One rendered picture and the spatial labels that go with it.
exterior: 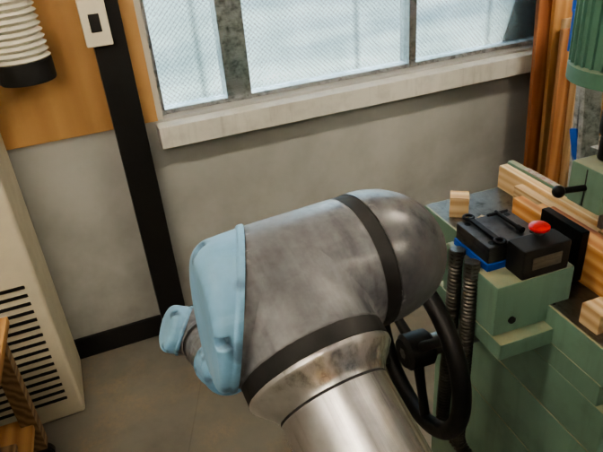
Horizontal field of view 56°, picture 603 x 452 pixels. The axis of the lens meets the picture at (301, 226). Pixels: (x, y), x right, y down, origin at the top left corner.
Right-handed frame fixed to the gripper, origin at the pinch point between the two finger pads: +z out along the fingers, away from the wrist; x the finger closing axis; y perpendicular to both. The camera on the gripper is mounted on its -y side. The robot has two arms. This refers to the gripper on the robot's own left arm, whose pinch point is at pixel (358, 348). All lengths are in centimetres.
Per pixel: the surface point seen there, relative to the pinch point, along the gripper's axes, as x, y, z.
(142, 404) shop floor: -83, 88, -3
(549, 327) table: 19.9, -21.8, 14.0
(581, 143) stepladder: -54, -50, 84
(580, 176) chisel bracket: 8.8, -43.4, 15.4
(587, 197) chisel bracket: 10.9, -40.9, 16.8
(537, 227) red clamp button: 15.4, -34.8, 5.5
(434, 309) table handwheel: 16.3, -18.7, -4.8
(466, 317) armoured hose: 13.8, -17.5, 4.2
